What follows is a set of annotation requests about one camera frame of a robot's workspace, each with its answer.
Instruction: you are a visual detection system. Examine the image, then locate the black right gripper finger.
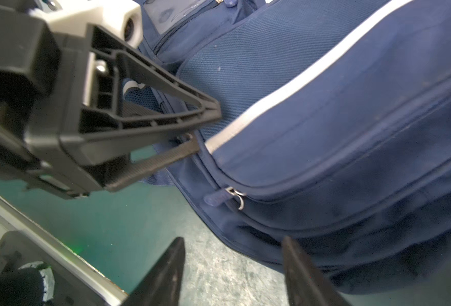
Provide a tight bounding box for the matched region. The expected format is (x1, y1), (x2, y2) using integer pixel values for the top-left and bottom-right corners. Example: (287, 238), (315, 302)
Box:
(104, 133), (200, 193)
(60, 25), (222, 166)

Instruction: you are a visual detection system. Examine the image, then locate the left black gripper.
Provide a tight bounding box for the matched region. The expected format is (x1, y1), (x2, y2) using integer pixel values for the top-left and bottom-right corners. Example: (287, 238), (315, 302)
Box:
(0, 3), (105, 199)

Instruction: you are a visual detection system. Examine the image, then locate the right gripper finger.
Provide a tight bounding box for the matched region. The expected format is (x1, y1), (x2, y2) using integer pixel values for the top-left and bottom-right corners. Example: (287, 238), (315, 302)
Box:
(282, 236), (350, 306)
(122, 237), (186, 306)

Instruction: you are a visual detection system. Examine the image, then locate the navy blue backpack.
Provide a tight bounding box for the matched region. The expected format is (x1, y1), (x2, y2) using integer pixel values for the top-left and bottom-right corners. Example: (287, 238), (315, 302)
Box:
(139, 1), (451, 295)

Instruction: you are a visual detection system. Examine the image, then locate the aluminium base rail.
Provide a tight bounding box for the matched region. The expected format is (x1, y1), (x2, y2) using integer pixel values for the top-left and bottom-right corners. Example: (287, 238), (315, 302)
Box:
(0, 196), (128, 305)

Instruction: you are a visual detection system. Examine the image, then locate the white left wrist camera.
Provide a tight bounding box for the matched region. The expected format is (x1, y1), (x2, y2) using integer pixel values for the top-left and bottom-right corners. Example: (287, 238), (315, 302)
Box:
(29, 1), (143, 48)

